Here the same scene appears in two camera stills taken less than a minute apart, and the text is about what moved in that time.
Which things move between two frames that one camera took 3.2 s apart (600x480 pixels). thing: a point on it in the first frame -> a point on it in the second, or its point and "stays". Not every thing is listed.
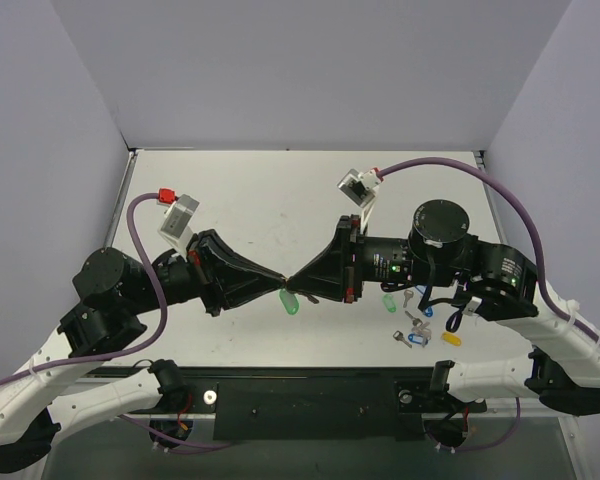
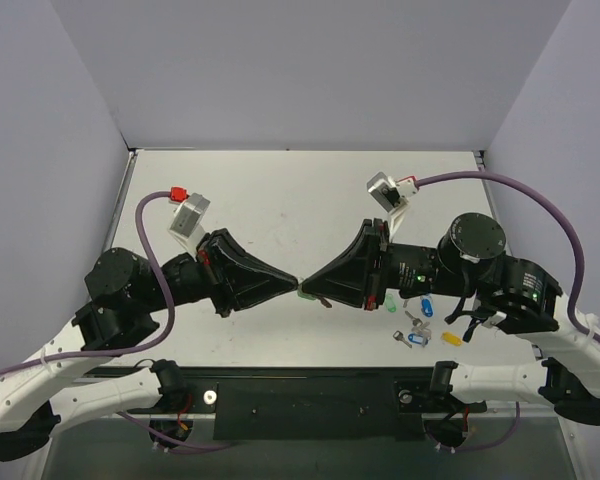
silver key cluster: [419, 326] stays
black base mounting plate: [307, 402] stays
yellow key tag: [451, 338] stays
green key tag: [289, 301] -> [306, 296]
